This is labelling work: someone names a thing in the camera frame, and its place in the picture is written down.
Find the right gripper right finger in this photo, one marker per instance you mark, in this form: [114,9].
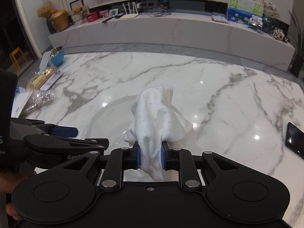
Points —
[167,158]

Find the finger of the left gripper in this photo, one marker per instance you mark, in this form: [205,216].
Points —
[64,131]

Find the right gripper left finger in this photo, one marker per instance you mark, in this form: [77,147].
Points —
[135,156]

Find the white cloth towel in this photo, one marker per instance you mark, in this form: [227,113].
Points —
[156,120]

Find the clear plastic bowl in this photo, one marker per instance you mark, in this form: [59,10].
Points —
[112,122]

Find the blue metal-lined bowl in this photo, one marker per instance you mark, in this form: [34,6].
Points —
[57,56]

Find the person's left hand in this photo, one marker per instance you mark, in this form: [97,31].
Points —
[8,183]

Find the crumpled clear plastic bag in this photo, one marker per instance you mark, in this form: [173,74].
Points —
[37,99]

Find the white paper booklet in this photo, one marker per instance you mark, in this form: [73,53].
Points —
[19,103]

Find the wooden chopsticks box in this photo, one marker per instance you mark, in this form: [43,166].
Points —
[40,79]

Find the white tablet stand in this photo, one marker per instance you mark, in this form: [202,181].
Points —
[45,62]

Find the yellow stool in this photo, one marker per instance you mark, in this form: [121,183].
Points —
[15,55]

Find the golden round vase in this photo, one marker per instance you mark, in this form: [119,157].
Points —
[60,20]

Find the red gift box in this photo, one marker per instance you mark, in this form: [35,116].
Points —
[93,16]

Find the plush teddy bear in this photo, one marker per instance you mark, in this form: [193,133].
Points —
[77,11]

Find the black smartphone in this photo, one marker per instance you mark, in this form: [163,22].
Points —
[294,140]

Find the white wifi router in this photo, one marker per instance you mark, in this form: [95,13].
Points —
[130,11]

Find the lotus painting picture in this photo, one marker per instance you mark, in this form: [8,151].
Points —
[241,11]

